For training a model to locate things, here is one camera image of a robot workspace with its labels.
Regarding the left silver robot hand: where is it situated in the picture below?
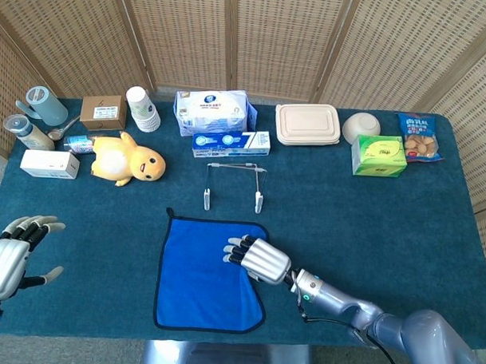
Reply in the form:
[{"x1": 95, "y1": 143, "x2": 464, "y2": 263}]
[{"x1": 0, "y1": 213, "x2": 67, "y2": 303}]

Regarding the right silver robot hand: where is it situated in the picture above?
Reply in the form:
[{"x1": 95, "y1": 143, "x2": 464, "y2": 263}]
[{"x1": 221, "y1": 233, "x2": 293, "y2": 287}]

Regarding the blue microfiber towel black trim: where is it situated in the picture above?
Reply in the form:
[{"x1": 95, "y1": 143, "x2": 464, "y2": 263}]
[{"x1": 152, "y1": 206, "x2": 271, "y2": 335}]

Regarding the teal carpet table cover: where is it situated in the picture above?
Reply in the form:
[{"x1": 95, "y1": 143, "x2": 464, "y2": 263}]
[{"x1": 0, "y1": 95, "x2": 486, "y2": 354}]

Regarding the grey robot torso base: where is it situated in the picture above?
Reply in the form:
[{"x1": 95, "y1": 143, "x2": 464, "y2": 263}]
[{"x1": 140, "y1": 338, "x2": 314, "y2": 364}]

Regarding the white rectangular box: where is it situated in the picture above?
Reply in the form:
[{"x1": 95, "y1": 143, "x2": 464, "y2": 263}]
[{"x1": 19, "y1": 148, "x2": 81, "y2": 180}]

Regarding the blue white toothpaste box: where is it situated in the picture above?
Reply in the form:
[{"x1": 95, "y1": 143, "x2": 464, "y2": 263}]
[{"x1": 192, "y1": 128, "x2": 272, "y2": 161}]

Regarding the beige bottle with clear cap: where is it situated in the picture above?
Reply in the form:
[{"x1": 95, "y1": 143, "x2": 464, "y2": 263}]
[{"x1": 2, "y1": 113, "x2": 57, "y2": 152}]

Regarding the metal spoon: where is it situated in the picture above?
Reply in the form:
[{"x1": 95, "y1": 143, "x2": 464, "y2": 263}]
[{"x1": 46, "y1": 113, "x2": 81, "y2": 141}]

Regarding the small patterned tissue packet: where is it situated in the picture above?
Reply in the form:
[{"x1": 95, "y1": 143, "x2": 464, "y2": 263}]
[{"x1": 63, "y1": 133, "x2": 97, "y2": 156}]

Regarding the beige lidded food container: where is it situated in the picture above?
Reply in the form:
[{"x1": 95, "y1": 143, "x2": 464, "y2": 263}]
[{"x1": 273, "y1": 101, "x2": 343, "y2": 148}]

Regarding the yellow plush duck toy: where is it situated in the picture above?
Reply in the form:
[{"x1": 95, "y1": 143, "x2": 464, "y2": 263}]
[{"x1": 89, "y1": 129, "x2": 168, "y2": 189}]

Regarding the green tissue pack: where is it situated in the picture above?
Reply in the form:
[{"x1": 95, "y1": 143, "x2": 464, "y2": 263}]
[{"x1": 350, "y1": 133, "x2": 409, "y2": 179}]

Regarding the grey-blue lidded mug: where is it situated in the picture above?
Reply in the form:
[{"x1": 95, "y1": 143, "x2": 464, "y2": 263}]
[{"x1": 14, "y1": 85, "x2": 71, "y2": 127}]

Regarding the white blue wet wipes pack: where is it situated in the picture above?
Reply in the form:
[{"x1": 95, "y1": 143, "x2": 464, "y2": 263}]
[{"x1": 172, "y1": 86, "x2": 259, "y2": 140}]

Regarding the white bowl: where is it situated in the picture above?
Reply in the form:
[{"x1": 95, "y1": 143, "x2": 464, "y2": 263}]
[{"x1": 341, "y1": 111, "x2": 383, "y2": 147}]

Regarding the brown cardboard box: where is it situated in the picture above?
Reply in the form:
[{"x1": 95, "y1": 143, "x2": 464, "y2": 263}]
[{"x1": 79, "y1": 93, "x2": 128, "y2": 133}]

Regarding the blue cookie snack bag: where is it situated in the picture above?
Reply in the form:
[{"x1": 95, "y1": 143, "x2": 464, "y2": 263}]
[{"x1": 394, "y1": 112, "x2": 446, "y2": 164}]

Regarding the stack of printed paper cups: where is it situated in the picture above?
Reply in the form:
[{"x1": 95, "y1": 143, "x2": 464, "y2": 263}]
[{"x1": 124, "y1": 85, "x2": 164, "y2": 133}]

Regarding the woven wooden folding screen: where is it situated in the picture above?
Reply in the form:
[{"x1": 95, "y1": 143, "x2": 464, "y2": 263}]
[{"x1": 0, "y1": 0, "x2": 486, "y2": 279}]

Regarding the black cable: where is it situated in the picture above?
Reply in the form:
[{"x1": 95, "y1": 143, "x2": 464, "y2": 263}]
[{"x1": 294, "y1": 285, "x2": 408, "y2": 364}]

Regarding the metal wire drying rack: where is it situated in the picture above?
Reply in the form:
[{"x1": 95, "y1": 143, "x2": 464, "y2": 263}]
[{"x1": 202, "y1": 160, "x2": 268, "y2": 214}]

